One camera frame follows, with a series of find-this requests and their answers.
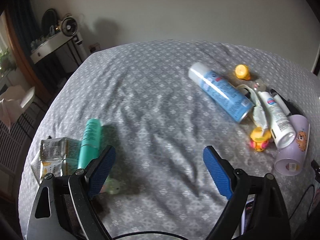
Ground yellow duck with pink headphones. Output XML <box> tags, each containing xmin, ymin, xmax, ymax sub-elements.
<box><xmin>250</xmin><ymin>127</ymin><xmax>272</xmax><ymax>152</ymax></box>

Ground white cylindrical bottle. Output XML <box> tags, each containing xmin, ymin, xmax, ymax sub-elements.
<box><xmin>258</xmin><ymin>91</ymin><xmax>296</xmax><ymax>149</ymax></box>

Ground black hairbrush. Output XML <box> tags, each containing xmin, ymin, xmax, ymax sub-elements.
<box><xmin>270</xmin><ymin>88</ymin><xmax>305</xmax><ymax>116</ymax></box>

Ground cream panda phone case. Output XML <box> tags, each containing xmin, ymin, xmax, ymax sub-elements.
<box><xmin>236</xmin><ymin>84</ymin><xmax>261</xmax><ymax>106</ymax></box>

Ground blue spray can white cap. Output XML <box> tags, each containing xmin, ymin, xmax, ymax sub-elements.
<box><xmin>188</xmin><ymin>62</ymin><xmax>254</xmax><ymax>123</ymax></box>

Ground silver foil snack packet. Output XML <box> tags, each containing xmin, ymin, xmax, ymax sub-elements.
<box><xmin>30</xmin><ymin>137</ymin><xmax>81</xmax><ymax>184</ymax></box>

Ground lilac cartoon plastic cup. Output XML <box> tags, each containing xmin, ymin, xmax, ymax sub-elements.
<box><xmin>274</xmin><ymin>114</ymin><xmax>310</xmax><ymax>176</ymax></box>

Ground teal green bottle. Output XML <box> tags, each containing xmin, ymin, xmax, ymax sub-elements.
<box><xmin>78</xmin><ymin>119</ymin><xmax>101</xmax><ymax>169</ymax></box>

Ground white green wipes packet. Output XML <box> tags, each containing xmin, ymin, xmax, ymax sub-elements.
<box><xmin>252</xmin><ymin>96</ymin><xmax>268</xmax><ymax>135</ymax></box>

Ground white chair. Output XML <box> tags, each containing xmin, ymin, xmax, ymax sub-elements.
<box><xmin>1</xmin><ymin>85</ymin><xmax>35</xmax><ymax>132</ymax></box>

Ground clear translucent duck toy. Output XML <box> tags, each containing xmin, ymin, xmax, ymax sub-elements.
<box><xmin>253</xmin><ymin>79</ymin><xmax>267</xmax><ymax>92</ymax></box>

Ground grey patterned tablecloth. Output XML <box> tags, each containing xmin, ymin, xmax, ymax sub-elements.
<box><xmin>18</xmin><ymin>40</ymin><xmax>319</xmax><ymax>239</ymax></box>

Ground small yellow duck toy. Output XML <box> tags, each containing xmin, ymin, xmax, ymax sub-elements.
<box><xmin>234</xmin><ymin>64</ymin><xmax>251</xmax><ymax>81</ymax></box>

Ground potted green plant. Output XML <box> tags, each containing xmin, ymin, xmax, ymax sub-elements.
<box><xmin>0</xmin><ymin>48</ymin><xmax>17</xmax><ymax>76</ymax></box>

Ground white shelf table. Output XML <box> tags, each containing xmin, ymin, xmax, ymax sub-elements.
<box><xmin>30</xmin><ymin>32</ymin><xmax>88</xmax><ymax>73</ymax></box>

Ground white desk fan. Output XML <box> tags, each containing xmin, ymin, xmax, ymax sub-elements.
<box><xmin>60</xmin><ymin>16</ymin><xmax>78</xmax><ymax>37</ymax></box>

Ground black cable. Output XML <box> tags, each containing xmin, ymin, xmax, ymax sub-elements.
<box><xmin>288</xmin><ymin>159</ymin><xmax>320</xmax><ymax>221</ymax></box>

